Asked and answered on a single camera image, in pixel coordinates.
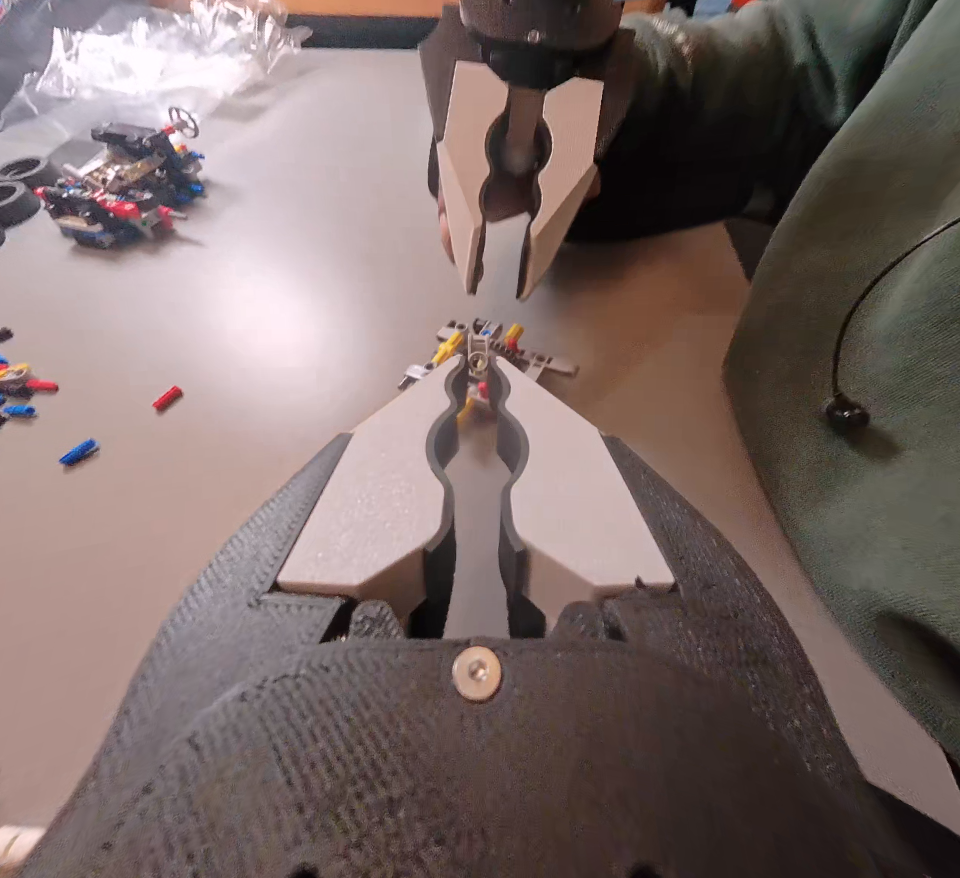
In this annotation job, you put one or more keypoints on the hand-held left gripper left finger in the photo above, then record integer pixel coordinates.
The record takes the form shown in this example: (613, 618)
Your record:
(360, 510)

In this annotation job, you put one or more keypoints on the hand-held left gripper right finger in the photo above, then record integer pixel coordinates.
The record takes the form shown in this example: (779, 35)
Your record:
(592, 510)

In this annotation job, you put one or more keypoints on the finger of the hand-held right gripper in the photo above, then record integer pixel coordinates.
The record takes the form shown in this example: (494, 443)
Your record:
(465, 143)
(574, 143)

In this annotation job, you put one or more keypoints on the small grey lego differential assembly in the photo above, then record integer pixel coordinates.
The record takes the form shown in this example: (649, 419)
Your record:
(547, 364)

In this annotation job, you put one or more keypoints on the small grey lego connector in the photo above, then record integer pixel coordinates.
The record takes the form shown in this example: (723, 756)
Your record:
(478, 347)

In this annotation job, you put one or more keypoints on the red lego pin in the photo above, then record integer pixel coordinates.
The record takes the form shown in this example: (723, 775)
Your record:
(167, 398)

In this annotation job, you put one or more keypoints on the person's right forearm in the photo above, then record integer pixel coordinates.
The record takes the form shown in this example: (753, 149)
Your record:
(712, 105)

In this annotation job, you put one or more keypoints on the blue lego pin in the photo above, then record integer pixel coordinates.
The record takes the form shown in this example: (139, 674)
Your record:
(79, 452)

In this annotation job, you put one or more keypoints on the black lego car chassis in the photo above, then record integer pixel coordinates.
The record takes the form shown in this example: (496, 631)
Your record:
(112, 188)

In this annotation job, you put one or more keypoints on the person's right hand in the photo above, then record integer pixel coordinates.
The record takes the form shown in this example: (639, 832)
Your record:
(445, 225)

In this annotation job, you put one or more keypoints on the person's green sweatshirt torso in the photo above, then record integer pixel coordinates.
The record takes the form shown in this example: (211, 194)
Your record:
(862, 405)

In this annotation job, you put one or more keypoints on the clear plastic bag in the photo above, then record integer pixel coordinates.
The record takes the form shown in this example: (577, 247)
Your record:
(165, 45)

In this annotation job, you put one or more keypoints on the pile of blue yellow pins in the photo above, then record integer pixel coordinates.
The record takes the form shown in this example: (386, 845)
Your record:
(19, 379)

